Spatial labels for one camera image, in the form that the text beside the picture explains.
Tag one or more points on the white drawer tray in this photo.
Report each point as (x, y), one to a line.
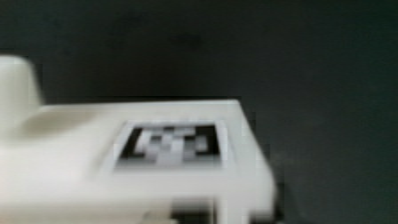
(126, 163)

